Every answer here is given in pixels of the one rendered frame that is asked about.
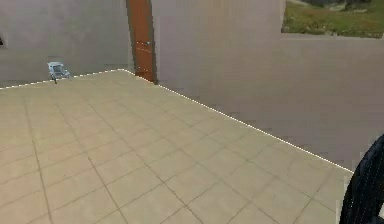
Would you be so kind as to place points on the brown wooden room door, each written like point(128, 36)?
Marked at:
point(143, 40)

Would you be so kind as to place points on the dark wall fixture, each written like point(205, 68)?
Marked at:
point(1, 41)

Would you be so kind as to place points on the pale blue small chair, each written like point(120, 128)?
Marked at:
point(57, 70)

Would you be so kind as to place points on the window with green view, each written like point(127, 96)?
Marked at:
point(333, 16)

